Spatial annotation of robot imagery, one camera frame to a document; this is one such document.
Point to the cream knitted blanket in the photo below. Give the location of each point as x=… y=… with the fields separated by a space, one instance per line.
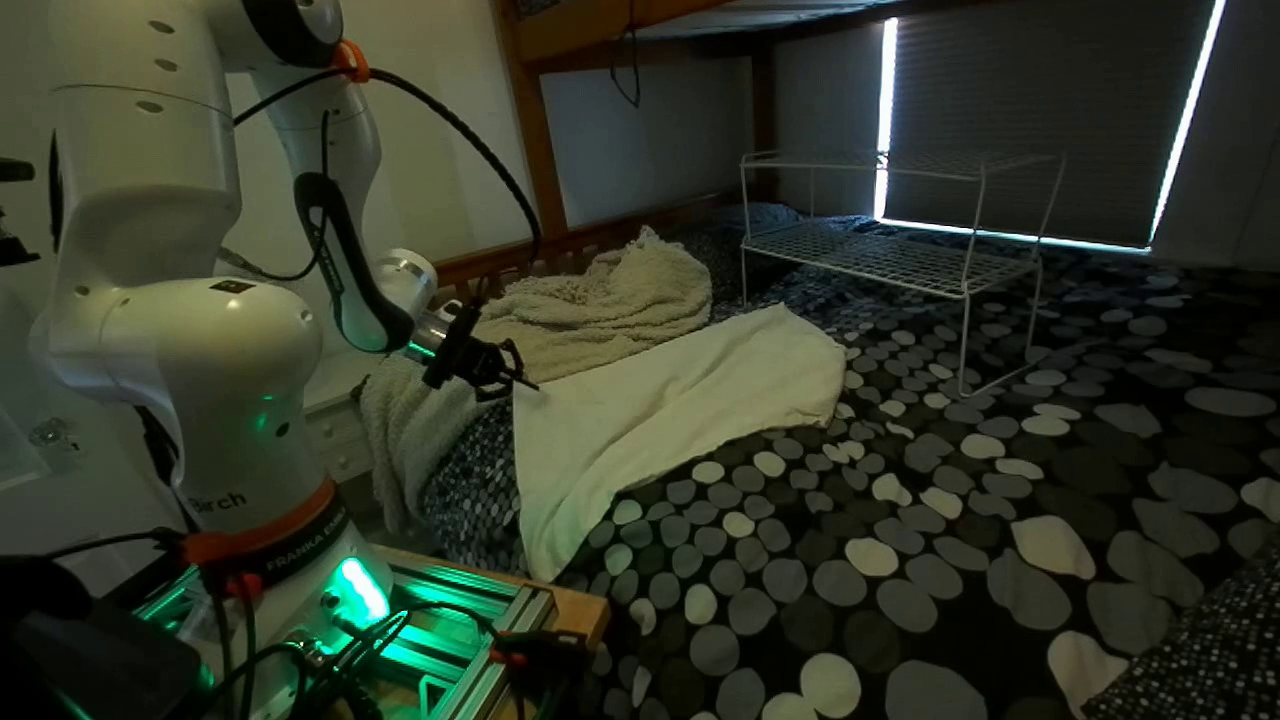
x=601 y=303

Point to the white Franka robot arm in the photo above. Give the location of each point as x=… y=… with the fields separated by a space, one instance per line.
x=144 y=162

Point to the black clothes hanger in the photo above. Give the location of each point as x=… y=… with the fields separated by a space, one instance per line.
x=625 y=83

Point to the wooden bunk bed frame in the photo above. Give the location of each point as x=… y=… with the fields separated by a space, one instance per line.
x=532 y=121

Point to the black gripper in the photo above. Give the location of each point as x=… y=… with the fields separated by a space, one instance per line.
x=460 y=351

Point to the aluminium base frame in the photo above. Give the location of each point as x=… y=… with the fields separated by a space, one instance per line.
x=454 y=627

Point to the white cloth towel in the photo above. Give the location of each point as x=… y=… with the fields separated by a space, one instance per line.
x=666 y=402

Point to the black spotted duvet cover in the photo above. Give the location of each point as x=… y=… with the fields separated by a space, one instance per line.
x=934 y=534

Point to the black box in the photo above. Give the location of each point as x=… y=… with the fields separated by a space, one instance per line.
x=80 y=652

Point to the dark window blind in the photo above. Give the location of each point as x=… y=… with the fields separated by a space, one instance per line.
x=1043 y=121

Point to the small-dotted dark pillow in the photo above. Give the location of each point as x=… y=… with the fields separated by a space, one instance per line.
x=1203 y=652

